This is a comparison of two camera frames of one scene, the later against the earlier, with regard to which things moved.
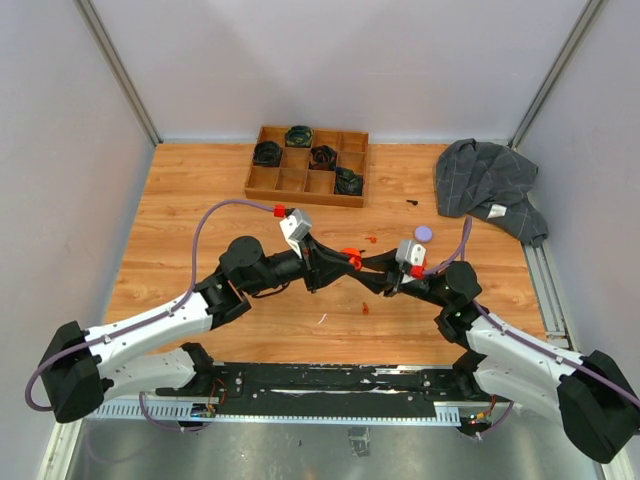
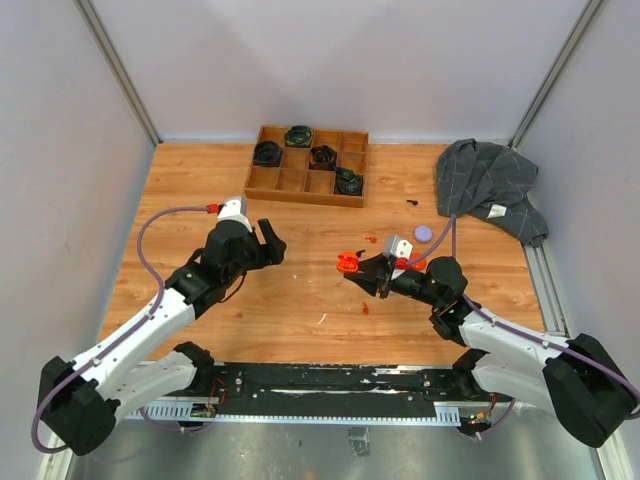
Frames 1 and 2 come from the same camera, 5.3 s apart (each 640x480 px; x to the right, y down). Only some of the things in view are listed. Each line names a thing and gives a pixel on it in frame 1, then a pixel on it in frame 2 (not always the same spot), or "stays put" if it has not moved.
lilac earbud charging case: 423,234 stays put
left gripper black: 315,258 to 266,254
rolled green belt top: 299,136 stays put
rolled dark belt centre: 323,158 stays put
